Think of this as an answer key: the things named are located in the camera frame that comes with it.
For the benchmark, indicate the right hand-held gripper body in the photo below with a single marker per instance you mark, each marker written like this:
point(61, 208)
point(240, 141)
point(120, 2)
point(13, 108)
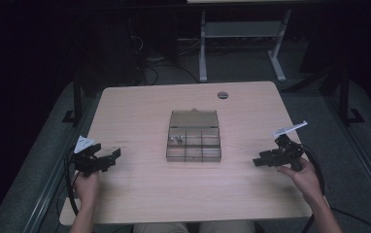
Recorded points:
point(288, 153)

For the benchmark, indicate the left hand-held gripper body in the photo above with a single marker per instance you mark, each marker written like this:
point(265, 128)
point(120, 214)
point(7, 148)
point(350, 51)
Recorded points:
point(85, 164)

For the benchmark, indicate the small metal screw part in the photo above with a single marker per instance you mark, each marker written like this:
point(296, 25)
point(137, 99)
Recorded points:
point(180, 139)
point(174, 139)

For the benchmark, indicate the clear plastic compartment box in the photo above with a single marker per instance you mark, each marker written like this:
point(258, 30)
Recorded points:
point(193, 137)

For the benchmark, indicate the person's left hand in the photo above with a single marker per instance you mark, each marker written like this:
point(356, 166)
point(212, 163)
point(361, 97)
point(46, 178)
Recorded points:
point(87, 191)

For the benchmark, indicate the person's right hand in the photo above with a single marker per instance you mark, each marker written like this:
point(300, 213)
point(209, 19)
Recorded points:
point(305, 183)

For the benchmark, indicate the black metal stand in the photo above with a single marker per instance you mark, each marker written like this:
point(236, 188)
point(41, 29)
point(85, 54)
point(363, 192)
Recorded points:
point(76, 100)
point(344, 97)

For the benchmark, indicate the grey round table grommet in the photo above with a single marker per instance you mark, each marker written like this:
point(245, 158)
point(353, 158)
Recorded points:
point(222, 95)

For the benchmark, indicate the metal floor rail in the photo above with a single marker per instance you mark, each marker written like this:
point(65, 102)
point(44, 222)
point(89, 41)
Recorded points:
point(44, 197)
point(361, 155)

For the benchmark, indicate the white desk frame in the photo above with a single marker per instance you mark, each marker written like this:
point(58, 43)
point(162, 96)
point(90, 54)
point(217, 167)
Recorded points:
point(242, 29)

